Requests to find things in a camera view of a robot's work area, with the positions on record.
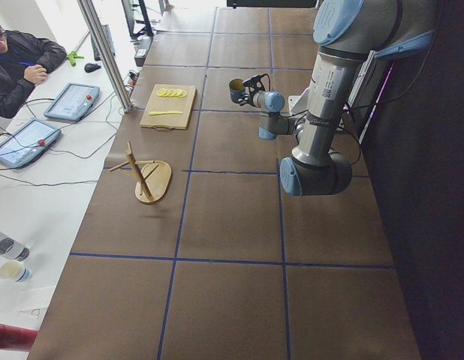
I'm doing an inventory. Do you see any teach pendant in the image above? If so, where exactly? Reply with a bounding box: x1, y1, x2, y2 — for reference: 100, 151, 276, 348
44, 82, 100, 122
0, 118, 62, 169

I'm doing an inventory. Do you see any bamboo cutting board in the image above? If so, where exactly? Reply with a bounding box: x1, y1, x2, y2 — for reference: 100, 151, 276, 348
140, 83, 197, 130

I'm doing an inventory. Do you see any dark teal mug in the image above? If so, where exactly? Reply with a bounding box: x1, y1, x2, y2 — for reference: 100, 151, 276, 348
228, 78, 246, 104

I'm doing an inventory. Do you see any aluminium frame post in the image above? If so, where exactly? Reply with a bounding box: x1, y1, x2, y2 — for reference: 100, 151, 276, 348
77, 0, 133, 113

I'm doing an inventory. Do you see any paper cup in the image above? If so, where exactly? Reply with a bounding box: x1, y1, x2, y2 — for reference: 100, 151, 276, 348
0, 260, 32, 283

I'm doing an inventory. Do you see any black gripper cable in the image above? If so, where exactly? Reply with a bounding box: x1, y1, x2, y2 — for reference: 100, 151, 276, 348
261, 73, 368, 166

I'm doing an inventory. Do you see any wooden cup rack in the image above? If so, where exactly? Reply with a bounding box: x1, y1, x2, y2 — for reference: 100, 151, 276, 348
109, 141, 172, 205

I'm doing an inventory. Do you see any teach pendant far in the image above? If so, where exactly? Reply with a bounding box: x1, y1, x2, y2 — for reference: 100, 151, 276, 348
44, 82, 100, 122

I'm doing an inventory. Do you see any teach pendant near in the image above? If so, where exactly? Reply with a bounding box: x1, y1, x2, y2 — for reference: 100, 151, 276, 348
0, 118, 62, 169

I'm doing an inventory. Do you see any green clamp tool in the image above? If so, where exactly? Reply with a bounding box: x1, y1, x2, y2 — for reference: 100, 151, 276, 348
66, 51, 84, 67

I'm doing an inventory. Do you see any black computer mouse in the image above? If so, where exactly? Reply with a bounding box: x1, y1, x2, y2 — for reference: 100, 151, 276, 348
83, 63, 101, 74

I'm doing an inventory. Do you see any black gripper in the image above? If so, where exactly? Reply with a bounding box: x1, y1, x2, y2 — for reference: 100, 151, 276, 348
238, 74, 266, 106

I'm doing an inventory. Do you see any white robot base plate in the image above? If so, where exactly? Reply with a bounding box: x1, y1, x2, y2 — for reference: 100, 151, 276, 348
288, 94, 309, 116

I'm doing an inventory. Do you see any seated person dark jacket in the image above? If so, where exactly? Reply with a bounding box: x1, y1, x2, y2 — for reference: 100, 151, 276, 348
0, 25, 67, 119

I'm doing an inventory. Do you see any plastic water bottle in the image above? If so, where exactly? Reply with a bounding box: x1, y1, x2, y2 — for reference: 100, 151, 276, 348
0, 231, 29, 261

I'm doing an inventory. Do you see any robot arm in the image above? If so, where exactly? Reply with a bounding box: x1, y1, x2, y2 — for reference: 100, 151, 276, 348
229, 1, 438, 197

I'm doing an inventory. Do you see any yellow plastic knife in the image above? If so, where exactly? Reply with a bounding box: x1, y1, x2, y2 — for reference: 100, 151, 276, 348
148, 110, 183, 116

